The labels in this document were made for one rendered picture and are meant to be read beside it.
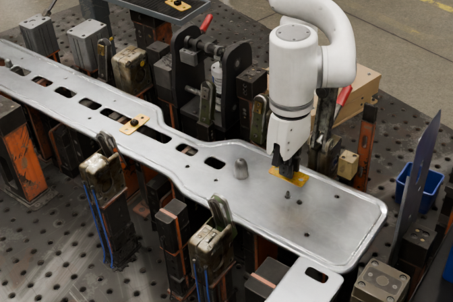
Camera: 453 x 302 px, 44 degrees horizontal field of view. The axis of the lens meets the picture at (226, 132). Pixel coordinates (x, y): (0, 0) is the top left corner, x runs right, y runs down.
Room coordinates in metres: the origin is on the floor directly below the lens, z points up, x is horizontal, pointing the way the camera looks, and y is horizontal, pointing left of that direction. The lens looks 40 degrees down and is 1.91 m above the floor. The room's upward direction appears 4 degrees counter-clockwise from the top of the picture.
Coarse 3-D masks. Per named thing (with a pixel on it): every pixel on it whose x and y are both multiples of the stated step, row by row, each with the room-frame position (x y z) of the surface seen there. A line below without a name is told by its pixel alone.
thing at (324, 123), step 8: (320, 88) 0.96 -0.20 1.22; (328, 88) 0.97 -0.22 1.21; (336, 88) 0.97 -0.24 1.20; (320, 96) 0.96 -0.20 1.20; (328, 96) 0.98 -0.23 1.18; (336, 96) 0.98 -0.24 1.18; (320, 104) 0.98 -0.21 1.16; (328, 104) 0.98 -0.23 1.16; (320, 112) 0.98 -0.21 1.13; (328, 112) 0.96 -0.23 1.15; (320, 120) 0.98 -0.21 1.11; (328, 120) 0.96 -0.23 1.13; (320, 128) 0.98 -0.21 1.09; (328, 128) 0.96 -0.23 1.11; (312, 136) 0.97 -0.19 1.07; (328, 136) 0.96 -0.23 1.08; (312, 144) 0.97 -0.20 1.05
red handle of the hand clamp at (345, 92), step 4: (344, 88) 1.05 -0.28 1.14; (348, 88) 1.05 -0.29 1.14; (352, 88) 1.06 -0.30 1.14; (340, 92) 1.05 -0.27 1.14; (344, 92) 1.05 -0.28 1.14; (348, 92) 1.05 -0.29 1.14; (340, 96) 1.04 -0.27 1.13; (344, 96) 1.04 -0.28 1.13; (348, 96) 1.04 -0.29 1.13; (336, 100) 1.04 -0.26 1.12; (340, 100) 1.03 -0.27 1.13; (344, 100) 1.03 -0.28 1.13; (336, 104) 1.03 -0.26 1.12; (340, 104) 1.02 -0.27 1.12; (336, 108) 1.02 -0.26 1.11; (340, 108) 1.02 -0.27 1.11; (336, 112) 1.01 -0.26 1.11; (336, 116) 1.01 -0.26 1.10; (332, 124) 1.00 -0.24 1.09; (320, 136) 0.97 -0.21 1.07; (316, 140) 0.97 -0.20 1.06; (320, 140) 0.96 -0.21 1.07; (320, 144) 0.96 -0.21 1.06
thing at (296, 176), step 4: (272, 168) 0.88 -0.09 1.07; (268, 172) 0.87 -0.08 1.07; (272, 172) 0.87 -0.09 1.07; (276, 172) 0.87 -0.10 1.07; (300, 172) 0.86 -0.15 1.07; (276, 176) 0.86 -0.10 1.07; (280, 176) 0.85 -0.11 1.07; (296, 176) 0.85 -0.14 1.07; (300, 176) 0.85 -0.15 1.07; (304, 176) 0.85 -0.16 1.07; (308, 176) 0.85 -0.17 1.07; (284, 180) 0.84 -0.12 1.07; (288, 180) 0.84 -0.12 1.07; (292, 180) 0.84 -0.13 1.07; (296, 180) 0.84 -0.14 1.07; (304, 180) 0.84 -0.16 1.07; (296, 184) 0.83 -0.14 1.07; (300, 184) 0.83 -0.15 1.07; (304, 184) 0.83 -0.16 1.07
